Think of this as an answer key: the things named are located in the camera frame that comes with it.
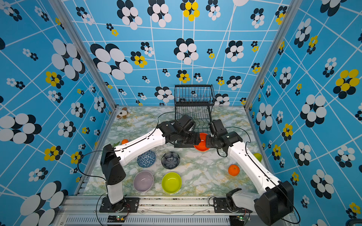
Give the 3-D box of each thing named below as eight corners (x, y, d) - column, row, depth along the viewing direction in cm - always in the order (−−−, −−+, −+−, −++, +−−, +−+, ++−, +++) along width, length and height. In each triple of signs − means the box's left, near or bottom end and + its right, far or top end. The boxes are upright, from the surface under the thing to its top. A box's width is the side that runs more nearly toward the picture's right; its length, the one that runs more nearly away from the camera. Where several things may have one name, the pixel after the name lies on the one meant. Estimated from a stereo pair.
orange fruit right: (229, 176, 85) (231, 173, 82) (227, 167, 89) (229, 164, 85) (238, 176, 85) (240, 173, 82) (236, 167, 89) (238, 164, 85)
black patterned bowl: (161, 169, 87) (160, 166, 84) (163, 154, 94) (162, 151, 91) (180, 169, 87) (179, 166, 84) (180, 154, 94) (180, 151, 90)
